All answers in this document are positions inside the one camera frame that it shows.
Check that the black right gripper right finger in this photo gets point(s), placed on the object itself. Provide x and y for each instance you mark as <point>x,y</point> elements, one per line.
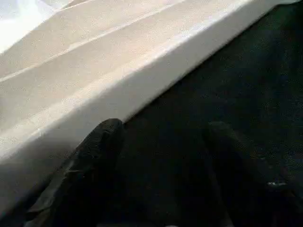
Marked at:
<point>251,184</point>

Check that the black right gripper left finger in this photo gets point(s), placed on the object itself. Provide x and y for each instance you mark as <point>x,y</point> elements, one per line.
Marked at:
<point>80,184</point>

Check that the white plastic table top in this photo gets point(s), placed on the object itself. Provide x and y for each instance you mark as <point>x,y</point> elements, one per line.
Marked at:
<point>94,61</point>

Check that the black plastic mat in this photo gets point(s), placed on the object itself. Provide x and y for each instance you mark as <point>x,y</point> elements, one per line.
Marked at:
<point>236,94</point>

